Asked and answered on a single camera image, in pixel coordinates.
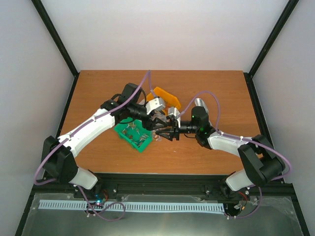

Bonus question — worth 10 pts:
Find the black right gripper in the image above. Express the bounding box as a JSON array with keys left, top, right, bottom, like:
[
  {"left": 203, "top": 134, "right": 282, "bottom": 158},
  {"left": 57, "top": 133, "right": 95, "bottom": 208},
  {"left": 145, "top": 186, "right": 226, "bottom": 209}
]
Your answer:
[{"left": 156, "top": 119, "right": 199, "bottom": 141}]

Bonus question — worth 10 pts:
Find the clear plastic jar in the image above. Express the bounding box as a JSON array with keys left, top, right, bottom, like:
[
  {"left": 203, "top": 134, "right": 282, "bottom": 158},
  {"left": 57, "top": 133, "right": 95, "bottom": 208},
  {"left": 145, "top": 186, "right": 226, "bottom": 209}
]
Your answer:
[{"left": 150, "top": 110, "right": 173, "bottom": 142}]

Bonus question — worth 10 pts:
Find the orange plastic candy bin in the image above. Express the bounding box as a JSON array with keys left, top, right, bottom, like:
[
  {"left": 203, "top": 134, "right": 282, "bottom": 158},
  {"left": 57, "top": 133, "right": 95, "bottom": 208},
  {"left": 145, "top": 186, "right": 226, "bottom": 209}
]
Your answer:
[{"left": 153, "top": 87, "right": 182, "bottom": 114}]

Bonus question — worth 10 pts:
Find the green plastic candy bin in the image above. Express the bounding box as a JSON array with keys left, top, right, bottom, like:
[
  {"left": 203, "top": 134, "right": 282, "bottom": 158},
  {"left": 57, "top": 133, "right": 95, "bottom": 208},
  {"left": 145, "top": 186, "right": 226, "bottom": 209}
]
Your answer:
[{"left": 114, "top": 118, "right": 153, "bottom": 153}]

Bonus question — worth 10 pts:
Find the metal candy scoop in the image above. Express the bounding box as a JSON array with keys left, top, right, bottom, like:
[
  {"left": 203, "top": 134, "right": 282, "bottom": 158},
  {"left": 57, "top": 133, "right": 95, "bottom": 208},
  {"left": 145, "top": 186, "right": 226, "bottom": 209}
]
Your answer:
[{"left": 194, "top": 98, "right": 209, "bottom": 114}]

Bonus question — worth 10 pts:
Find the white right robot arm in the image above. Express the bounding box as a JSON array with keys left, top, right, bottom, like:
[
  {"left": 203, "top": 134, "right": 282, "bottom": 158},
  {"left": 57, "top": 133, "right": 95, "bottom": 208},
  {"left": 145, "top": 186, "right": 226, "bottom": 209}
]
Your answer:
[{"left": 157, "top": 106, "right": 285, "bottom": 192}]

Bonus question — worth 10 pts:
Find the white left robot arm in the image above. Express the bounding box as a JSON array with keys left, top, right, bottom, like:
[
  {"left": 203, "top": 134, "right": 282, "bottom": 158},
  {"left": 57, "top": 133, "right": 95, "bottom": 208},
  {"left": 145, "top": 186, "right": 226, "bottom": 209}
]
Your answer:
[{"left": 41, "top": 83, "right": 166, "bottom": 198}]

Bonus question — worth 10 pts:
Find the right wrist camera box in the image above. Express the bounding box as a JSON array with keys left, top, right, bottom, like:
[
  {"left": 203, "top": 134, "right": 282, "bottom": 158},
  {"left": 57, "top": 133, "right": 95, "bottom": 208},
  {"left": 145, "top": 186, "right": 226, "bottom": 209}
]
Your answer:
[{"left": 168, "top": 107, "right": 181, "bottom": 122}]

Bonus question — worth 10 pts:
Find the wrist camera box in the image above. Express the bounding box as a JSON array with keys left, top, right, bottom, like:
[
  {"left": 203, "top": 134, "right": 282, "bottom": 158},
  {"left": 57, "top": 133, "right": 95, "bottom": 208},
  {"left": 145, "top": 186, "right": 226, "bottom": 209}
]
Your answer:
[
  {"left": 145, "top": 97, "right": 165, "bottom": 115},
  {"left": 168, "top": 107, "right": 181, "bottom": 122}
]

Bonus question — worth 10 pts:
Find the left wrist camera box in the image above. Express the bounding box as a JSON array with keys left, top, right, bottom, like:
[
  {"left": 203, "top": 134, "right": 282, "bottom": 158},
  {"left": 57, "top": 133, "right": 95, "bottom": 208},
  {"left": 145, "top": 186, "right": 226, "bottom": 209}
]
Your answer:
[{"left": 145, "top": 97, "right": 165, "bottom": 115}]

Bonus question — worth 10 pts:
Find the light blue slotted cable duct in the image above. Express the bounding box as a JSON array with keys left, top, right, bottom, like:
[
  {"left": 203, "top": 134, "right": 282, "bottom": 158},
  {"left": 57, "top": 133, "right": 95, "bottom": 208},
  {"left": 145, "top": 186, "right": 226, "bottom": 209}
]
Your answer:
[{"left": 38, "top": 200, "right": 224, "bottom": 214}]

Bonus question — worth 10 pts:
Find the black aluminium frame base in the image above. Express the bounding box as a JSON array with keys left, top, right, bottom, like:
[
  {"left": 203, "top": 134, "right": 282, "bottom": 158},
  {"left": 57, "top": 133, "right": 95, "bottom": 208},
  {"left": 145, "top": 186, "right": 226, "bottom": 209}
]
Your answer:
[{"left": 14, "top": 70, "right": 311, "bottom": 236}]

